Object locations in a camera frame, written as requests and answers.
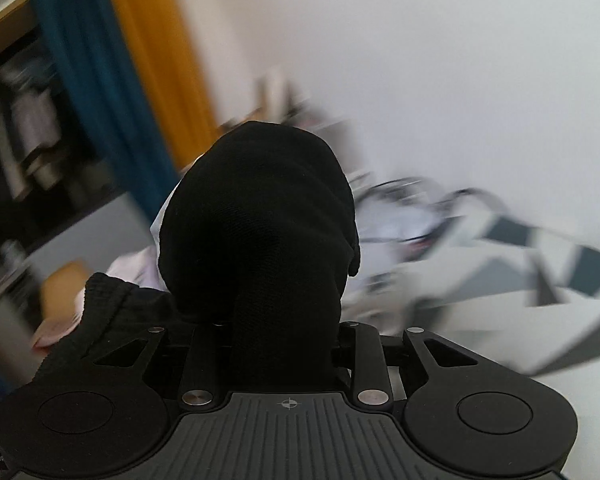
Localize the dark open wardrobe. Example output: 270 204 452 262
0 0 131 311

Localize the yellow curtain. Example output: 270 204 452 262
100 0 218 171

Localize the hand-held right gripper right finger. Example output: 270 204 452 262
335 321 500 408

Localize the black cable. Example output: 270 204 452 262
365 175 510 256

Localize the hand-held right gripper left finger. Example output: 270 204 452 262
80 325 233 408

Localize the teal curtain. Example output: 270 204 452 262
27 0 181 226

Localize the black white-striped garment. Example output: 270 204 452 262
32 120 363 401

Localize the pink cloth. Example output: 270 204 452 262
32 312 83 350

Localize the tan storage box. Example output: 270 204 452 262
39 259 93 328

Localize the geometric patterned tablecloth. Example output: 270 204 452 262
410 207 600 378

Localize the pale lilac garment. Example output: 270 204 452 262
105 197 173 293

